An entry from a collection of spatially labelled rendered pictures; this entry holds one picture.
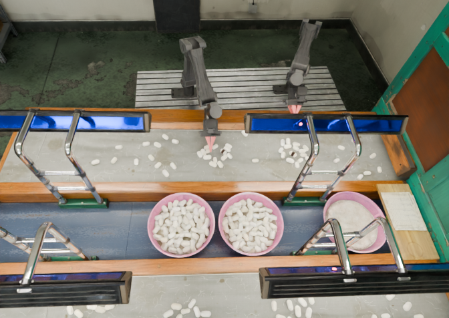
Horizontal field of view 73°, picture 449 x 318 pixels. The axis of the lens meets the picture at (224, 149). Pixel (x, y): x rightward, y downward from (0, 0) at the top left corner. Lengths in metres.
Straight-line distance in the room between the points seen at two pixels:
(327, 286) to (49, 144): 1.30
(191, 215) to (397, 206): 0.88
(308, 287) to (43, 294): 0.67
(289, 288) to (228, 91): 1.21
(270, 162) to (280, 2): 2.26
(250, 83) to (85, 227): 1.17
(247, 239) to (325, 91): 1.07
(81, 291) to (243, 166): 0.84
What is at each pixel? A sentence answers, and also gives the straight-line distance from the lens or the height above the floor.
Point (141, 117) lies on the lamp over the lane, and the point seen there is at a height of 1.10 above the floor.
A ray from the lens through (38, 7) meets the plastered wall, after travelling 3.54.
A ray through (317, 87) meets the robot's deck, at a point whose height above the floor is 0.67.
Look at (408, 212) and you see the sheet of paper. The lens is 1.53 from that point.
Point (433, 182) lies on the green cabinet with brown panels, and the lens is 1.50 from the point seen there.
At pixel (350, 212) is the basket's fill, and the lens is 1.45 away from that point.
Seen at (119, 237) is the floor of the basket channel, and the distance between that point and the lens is 1.37.
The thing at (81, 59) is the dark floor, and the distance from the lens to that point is 3.21.
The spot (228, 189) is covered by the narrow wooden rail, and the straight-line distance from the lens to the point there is 1.31.
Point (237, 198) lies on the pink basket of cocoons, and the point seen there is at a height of 0.75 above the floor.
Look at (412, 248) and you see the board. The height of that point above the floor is 0.78.
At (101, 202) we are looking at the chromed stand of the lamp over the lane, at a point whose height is 0.72.
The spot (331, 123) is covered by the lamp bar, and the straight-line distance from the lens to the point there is 1.20.
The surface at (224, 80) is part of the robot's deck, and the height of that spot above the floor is 0.67.
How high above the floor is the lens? 1.93
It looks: 56 degrees down
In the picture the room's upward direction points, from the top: 7 degrees clockwise
